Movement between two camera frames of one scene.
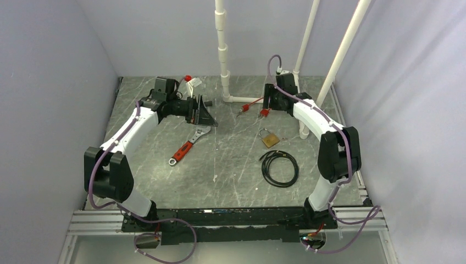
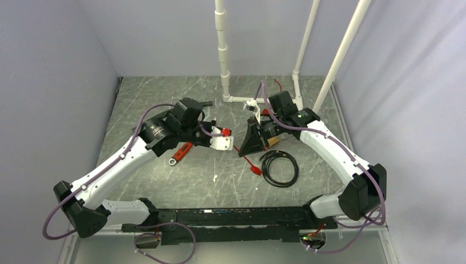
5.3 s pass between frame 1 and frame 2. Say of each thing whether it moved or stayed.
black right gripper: moved
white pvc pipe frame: stayed
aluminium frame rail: stayed
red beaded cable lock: moved
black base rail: stayed
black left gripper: moved
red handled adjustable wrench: stayed
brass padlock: stayed
